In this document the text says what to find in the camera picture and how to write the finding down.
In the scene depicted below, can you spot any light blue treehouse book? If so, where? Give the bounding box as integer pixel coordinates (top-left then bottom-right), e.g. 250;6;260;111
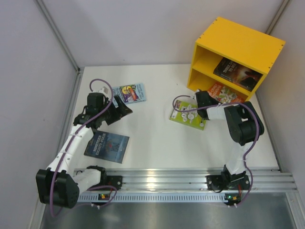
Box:
113;83;147;104

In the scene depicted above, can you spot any orange treehouse book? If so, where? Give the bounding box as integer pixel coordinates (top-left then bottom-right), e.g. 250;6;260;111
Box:
207;82;244;104

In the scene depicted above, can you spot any green comic book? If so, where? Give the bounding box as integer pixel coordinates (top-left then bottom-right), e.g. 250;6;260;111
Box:
169;100;206;131

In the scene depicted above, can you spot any Nineteen Eighty-Four blue book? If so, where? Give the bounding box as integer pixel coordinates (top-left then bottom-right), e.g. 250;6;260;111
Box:
84;131;130;164

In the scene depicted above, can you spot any Three Days To See book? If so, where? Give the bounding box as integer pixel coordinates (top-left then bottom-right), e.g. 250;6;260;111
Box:
213;57;263;91

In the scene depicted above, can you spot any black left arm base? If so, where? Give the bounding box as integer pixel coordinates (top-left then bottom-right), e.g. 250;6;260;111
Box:
85;166;122;191

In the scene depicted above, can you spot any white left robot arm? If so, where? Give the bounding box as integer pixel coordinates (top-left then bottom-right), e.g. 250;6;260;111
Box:
36;92;132;208

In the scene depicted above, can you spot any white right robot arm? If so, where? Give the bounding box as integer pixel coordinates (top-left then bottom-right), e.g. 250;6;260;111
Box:
195;90;264;185

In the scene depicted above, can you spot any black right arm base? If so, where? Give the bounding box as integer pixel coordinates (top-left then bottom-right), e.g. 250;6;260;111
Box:
206;166;250;193

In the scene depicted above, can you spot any yellow wooden shelf box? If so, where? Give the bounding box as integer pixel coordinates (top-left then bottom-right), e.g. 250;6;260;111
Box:
187;17;285;101

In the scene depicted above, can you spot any aluminium mounting rail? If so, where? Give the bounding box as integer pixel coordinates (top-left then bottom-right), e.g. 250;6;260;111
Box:
76;169;297;206

